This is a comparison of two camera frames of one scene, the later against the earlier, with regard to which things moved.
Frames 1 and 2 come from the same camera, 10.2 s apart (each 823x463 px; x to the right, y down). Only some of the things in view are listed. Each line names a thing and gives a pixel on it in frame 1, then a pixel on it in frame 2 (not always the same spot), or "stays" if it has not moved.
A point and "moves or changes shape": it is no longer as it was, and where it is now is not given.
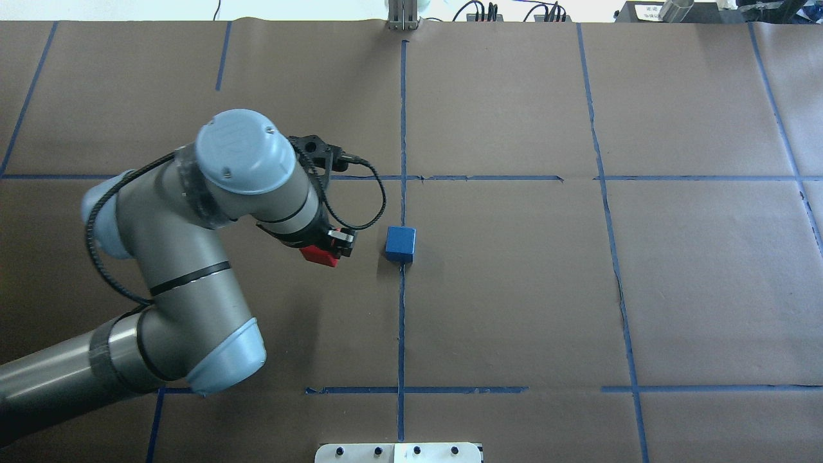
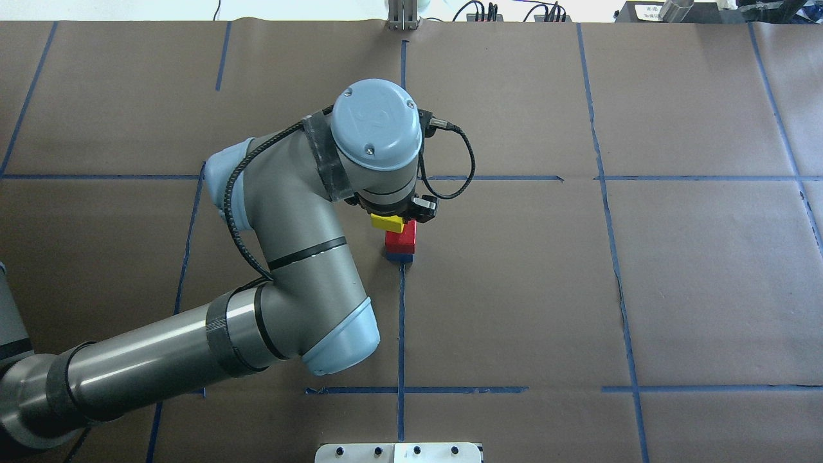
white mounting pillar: [398, 453] stays
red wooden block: [317, 254] moves or changes shape
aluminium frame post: [402, 15] stays
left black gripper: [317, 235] -> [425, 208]
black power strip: [472, 17] stays
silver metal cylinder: [675, 11] stays
